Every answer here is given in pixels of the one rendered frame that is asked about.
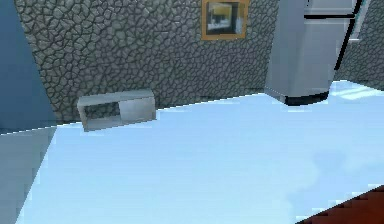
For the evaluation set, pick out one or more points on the grey low open cabinet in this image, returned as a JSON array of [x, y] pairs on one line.
[[136, 110]]

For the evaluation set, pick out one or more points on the red brown wooden furniture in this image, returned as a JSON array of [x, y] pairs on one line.
[[356, 208]]

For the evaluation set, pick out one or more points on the yellow framed wall picture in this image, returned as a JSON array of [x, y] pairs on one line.
[[224, 18]]

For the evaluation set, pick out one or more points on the grey fridge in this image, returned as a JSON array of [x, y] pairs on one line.
[[306, 56]]

